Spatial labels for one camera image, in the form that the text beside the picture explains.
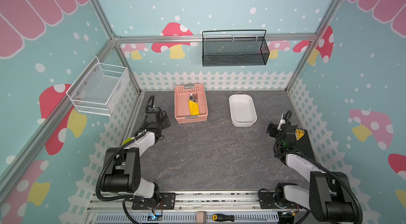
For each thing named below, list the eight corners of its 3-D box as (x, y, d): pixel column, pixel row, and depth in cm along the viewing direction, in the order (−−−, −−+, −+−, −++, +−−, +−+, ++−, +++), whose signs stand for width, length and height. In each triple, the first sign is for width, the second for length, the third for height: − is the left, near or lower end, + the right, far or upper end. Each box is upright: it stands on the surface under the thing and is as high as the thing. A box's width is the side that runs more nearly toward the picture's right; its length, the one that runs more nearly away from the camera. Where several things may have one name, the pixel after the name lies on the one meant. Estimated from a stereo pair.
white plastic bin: (230, 127, 102) (231, 122, 97) (227, 99, 118) (228, 93, 113) (256, 127, 102) (258, 122, 97) (249, 99, 118) (251, 93, 113)
